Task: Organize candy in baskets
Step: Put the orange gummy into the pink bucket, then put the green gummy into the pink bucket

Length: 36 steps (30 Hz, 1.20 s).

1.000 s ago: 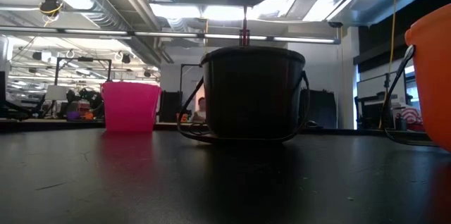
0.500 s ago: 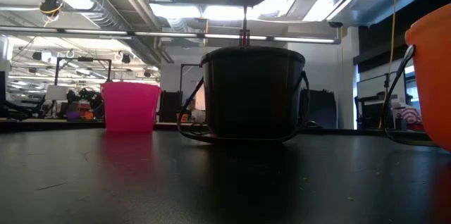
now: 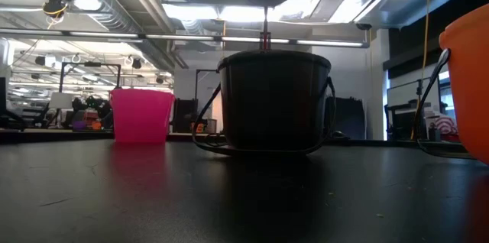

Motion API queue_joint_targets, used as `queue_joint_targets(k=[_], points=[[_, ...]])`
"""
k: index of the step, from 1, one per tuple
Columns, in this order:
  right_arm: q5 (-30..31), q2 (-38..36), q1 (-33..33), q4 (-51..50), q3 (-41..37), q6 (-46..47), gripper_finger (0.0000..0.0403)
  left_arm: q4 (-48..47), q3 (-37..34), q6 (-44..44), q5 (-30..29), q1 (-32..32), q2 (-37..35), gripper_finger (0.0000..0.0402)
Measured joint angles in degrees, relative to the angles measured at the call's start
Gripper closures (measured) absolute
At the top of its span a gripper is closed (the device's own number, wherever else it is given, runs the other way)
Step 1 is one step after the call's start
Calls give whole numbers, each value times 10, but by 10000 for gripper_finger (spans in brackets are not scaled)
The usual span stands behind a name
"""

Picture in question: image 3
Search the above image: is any black plastic bucket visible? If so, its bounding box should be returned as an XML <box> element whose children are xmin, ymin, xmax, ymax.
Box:
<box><xmin>190</xmin><ymin>49</ymin><xmax>337</xmax><ymax>157</ymax></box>

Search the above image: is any orange plastic bucket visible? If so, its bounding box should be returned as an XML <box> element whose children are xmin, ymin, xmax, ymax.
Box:
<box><xmin>414</xmin><ymin>3</ymin><xmax>489</xmax><ymax>166</ymax></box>

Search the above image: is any long ceiling strip light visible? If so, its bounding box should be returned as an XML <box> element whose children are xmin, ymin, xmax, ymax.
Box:
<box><xmin>0</xmin><ymin>28</ymin><xmax>144</xmax><ymax>44</ymax></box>
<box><xmin>144</xmin><ymin>33</ymin><xmax>371</xmax><ymax>49</ymax></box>

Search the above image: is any pink plastic bucket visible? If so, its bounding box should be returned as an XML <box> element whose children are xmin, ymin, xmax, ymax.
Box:
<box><xmin>108</xmin><ymin>89</ymin><xmax>176</xmax><ymax>144</ymax></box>

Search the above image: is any black upright panel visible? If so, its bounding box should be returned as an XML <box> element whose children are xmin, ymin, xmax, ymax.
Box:
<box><xmin>173</xmin><ymin>98</ymin><xmax>199</xmax><ymax>134</ymax></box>
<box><xmin>324</xmin><ymin>96</ymin><xmax>366</xmax><ymax>140</ymax></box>

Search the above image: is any red white striped object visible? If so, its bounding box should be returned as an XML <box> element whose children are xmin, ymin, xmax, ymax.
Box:
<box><xmin>435</xmin><ymin>115</ymin><xmax>458</xmax><ymax>137</ymax></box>

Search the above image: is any yellow black cable reel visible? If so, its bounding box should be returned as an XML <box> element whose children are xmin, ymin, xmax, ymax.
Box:
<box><xmin>41</xmin><ymin>0</ymin><xmax>70</xmax><ymax>18</ymax></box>

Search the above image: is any black metal gantry frame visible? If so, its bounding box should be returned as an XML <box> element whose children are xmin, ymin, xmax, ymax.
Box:
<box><xmin>194</xmin><ymin>68</ymin><xmax>225</xmax><ymax>101</ymax></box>

